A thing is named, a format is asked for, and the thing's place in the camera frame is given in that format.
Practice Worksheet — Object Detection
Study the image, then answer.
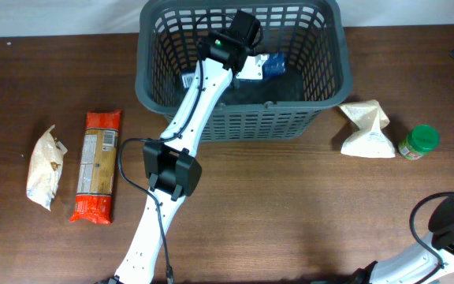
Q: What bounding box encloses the grey plastic shopping basket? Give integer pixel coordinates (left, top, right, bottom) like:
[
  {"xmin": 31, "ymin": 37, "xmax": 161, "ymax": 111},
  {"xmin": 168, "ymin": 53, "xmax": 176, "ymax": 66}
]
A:
[{"xmin": 135, "ymin": 0, "xmax": 352, "ymax": 142}]

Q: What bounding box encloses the blue pasta box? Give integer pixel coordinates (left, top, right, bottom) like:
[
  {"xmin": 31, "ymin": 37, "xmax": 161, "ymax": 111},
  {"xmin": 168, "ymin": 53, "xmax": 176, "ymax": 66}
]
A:
[{"xmin": 179, "ymin": 52, "xmax": 287, "ymax": 88}]

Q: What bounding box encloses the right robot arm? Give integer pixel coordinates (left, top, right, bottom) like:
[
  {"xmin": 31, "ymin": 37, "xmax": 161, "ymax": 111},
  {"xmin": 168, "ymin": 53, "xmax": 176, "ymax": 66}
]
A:
[{"xmin": 347, "ymin": 192, "xmax": 454, "ymax": 284}]

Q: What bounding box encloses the orange spaghetti packet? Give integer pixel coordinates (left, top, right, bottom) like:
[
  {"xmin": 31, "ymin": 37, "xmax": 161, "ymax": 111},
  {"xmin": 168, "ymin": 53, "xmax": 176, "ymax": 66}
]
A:
[{"xmin": 69, "ymin": 110, "xmax": 122, "ymax": 225}]

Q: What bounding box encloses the green lid jar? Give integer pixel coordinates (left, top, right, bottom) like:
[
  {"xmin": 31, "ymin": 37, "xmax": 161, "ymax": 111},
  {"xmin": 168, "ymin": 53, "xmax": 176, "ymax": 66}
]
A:
[{"xmin": 398, "ymin": 125, "xmax": 441, "ymax": 160}]

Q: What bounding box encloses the beige snack bag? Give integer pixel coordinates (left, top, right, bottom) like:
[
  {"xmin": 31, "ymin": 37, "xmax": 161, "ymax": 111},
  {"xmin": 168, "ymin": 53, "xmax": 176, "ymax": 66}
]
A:
[{"xmin": 26, "ymin": 125, "xmax": 68, "ymax": 211}]

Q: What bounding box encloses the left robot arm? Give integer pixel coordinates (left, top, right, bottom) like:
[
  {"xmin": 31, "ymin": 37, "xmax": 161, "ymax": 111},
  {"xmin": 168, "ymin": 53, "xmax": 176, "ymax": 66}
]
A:
[{"xmin": 106, "ymin": 10, "xmax": 266, "ymax": 284}]

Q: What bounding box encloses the cream folded paper bag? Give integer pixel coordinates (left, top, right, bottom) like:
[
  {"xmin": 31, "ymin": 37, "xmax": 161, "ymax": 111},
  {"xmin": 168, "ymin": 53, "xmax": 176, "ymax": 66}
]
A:
[{"xmin": 339, "ymin": 99, "xmax": 396, "ymax": 159}]

